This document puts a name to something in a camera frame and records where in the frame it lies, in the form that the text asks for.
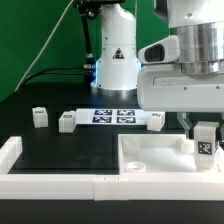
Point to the white square tabletop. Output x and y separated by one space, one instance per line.
156 153

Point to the white marker tag board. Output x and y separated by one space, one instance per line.
111 116

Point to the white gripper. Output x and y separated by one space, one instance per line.
165 88

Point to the white U-shaped obstacle fence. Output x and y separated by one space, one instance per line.
157 186

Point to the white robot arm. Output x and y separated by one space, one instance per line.
182 73

